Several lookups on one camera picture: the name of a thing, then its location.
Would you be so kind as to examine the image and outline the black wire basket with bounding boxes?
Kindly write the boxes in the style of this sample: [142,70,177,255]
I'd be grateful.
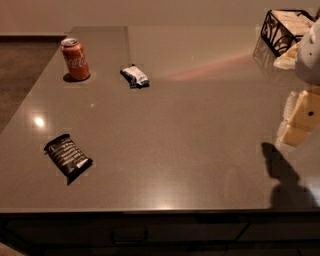
[260,9,316,58]

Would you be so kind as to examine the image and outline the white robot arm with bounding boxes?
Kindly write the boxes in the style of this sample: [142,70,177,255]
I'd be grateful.
[274,19,320,148]

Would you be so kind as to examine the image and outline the dark drawer handle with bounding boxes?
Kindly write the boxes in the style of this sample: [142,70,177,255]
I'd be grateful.
[111,227,148,244]

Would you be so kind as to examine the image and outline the blue white rxbar blueberry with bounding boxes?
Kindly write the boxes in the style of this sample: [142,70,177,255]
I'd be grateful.
[120,65,150,89]

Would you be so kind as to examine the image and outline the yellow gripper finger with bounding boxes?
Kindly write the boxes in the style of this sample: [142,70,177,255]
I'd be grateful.
[274,43,299,70]
[277,90,320,147]

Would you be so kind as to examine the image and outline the beige boxes in basket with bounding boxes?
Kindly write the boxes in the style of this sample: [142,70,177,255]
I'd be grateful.
[268,9,315,51]

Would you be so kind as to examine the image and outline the red coca-cola can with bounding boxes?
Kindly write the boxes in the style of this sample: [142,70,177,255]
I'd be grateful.
[61,38,90,81]

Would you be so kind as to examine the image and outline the black rxbar chocolate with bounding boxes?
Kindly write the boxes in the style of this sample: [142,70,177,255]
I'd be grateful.
[44,134,93,185]

